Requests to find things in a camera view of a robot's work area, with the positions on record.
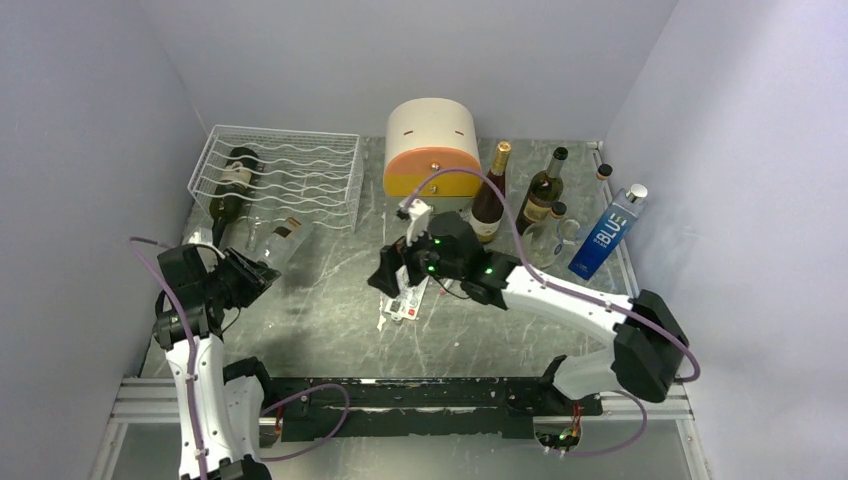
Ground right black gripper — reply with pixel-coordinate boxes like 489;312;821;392
367;217;464;299

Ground clear open-neck bottle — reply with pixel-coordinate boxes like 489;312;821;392
245;216;263;253

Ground clear bottle black-gold label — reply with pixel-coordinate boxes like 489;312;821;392
256;217;313;271

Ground dark red wine bottle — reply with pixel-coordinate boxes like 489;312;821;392
468;141;512;243

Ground clear bottle cream label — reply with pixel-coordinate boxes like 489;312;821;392
522;201;567;270

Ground dark green wine bottle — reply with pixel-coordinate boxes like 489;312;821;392
515;146;569;235

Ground clear glass bottle black cap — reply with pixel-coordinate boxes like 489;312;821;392
559;163;613;245

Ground blue clear square bottle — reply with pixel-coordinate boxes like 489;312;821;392
568;184;648;280

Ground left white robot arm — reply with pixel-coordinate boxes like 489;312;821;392
153;244;281;479

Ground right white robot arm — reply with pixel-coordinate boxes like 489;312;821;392
367;212;689;414

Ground dark green lower-rack bottle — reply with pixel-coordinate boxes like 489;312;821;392
208;147;259;247

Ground ruler set plastic package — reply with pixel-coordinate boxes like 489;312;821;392
382;266;429;322

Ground white pink-tipped marker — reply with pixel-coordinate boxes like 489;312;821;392
437;279;455;296

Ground cream drawer cabinet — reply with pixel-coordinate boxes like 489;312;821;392
383;98;481;201

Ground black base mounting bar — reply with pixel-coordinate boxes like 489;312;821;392
260;377;603;442

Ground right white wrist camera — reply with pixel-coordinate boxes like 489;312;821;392
396;196;433;247

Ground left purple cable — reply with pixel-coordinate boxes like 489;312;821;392
129;237;351;480

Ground purple cable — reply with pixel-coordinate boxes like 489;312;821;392
129;237;351;480
400;166;702;460

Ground white wire wine rack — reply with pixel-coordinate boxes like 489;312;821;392
187;125;364;230

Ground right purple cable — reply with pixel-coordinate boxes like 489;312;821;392
400;166;702;460

